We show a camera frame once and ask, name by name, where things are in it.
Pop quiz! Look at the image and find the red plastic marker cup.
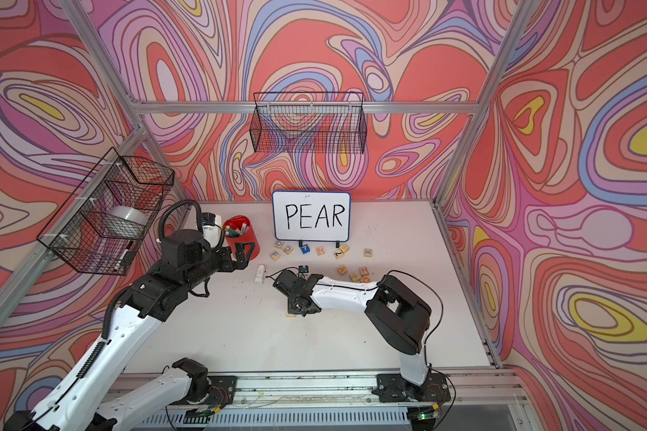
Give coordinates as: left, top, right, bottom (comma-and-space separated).
223, 215, 261, 260

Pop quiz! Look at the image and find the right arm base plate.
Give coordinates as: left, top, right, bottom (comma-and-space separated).
371, 372, 452, 405

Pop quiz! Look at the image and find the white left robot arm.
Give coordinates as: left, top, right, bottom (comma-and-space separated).
4, 199, 256, 430

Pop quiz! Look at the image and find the blue framed whiteboard PEAR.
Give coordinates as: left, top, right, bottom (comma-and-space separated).
271, 190, 352, 242

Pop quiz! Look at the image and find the black wire basket back wall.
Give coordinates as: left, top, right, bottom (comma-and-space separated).
249, 91, 368, 154

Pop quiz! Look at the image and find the white whiteboard eraser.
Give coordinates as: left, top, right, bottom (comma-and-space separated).
254, 264, 266, 284

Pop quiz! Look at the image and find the black wire basket wall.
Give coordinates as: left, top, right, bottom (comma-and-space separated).
37, 148, 174, 276
249, 91, 368, 154

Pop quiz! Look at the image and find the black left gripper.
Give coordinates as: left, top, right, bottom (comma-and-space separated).
182, 239, 253, 295

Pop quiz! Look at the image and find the black wire basket left wall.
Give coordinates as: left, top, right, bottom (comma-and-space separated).
37, 148, 174, 276

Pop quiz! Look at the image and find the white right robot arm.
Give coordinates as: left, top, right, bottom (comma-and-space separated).
268, 269, 431, 386

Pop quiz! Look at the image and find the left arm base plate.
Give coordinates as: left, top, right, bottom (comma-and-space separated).
183, 375, 237, 408

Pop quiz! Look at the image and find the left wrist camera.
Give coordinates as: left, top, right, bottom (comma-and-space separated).
201, 212, 223, 248

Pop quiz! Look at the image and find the white tape roll in basket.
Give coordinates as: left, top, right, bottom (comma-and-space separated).
105, 206, 148, 239

